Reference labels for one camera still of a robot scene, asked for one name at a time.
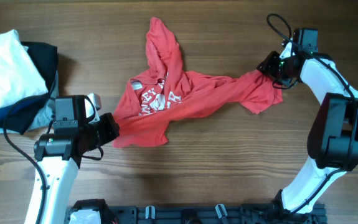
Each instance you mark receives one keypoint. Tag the white folded shirt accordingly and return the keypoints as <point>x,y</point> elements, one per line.
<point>16,68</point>

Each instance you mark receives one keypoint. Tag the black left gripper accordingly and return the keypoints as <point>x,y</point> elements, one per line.
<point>109,127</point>

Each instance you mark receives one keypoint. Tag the red printed t-shirt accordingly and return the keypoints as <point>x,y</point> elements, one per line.
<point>165,92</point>

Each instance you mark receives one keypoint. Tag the black folded garment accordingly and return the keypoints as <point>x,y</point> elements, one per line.
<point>45,59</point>

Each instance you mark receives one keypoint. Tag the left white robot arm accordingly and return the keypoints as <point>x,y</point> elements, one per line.
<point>75,129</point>

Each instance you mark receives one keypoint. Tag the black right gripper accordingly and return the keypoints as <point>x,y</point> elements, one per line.
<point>269,66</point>

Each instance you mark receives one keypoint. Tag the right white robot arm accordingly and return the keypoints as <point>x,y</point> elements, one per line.
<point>332,142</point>

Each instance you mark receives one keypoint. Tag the light grey folded garment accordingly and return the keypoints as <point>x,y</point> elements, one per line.
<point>44,115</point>

